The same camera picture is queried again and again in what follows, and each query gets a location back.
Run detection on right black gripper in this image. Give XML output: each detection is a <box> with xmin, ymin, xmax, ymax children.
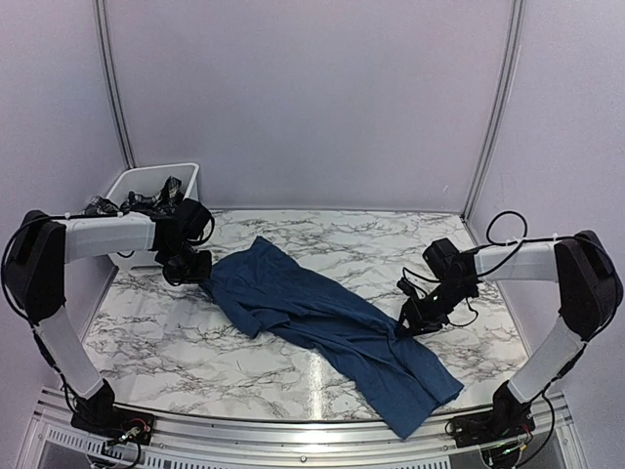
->
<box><xmin>395</xmin><ymin>277</ymin><xmax>476</xmax><ymax>335</ymax></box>

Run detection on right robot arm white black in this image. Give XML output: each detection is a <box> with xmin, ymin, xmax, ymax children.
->
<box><xmin>397</xmin><ymin>231</ymin><xmax>624</xmax><ymax>438</ymax></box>

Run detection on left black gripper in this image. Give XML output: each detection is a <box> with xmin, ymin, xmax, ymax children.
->
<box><xmin>161</xmin><ymin>240</ymin><xmax>213</xmax><ymax>283</ymax></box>

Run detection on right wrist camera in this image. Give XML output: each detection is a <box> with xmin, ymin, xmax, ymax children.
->
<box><xmin>396</xmin><ymin>277</ymin><xmax>423</xmax><ymax>299</ymax></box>

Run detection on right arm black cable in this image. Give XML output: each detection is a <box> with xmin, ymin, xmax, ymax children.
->
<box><xmin>448</xmin><ymin>210</ymin><xmax>531</xmax><ymax>327</ymax></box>

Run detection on plaid black white garment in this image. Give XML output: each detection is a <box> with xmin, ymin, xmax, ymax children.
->
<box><xmin>80</xmin><ymin>176</ymin><xmax>184</xmax><ymax>218</ymax></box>

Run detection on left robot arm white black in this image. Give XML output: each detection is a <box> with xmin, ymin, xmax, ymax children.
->
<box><xmin>1</xmin><ymin>198</ymin><xmax>215</xmax><ymax>435</ymax></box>

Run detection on blue t-shirt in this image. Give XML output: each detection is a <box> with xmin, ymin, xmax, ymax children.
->
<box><xmin>200</xmin><ymin>236</ymin><xmax>463</xmax><ymax>439</ymax></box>

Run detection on right aluminium corner post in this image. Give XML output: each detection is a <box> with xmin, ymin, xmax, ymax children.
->
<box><xmin>460</xmin><ymin>0</ymin><xmax>526</xmax><ymax>224</ymax></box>

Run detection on white plastic laundry bin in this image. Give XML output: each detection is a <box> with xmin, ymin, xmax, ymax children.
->
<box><xmin>105</xmin><ymin>162</ymin><xmax>199</xmax><ymax>271</ymax></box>

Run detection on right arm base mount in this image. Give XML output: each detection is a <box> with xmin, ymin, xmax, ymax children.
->
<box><xmin>445</xmin><ymin>410</ymin><xmax>536</xmax><ymax>448</ymax></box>

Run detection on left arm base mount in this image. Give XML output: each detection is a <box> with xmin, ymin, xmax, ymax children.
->
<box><xmin>70</xmin><ymin>406</ymin><xmax>155</xmax><ymax>446</ymax></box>

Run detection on aluminium front rail frame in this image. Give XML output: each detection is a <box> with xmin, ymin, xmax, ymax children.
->
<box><xmin>16</xmin><ymin>388</ymin><xmax>589</xmax><ymax>468</ymax></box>

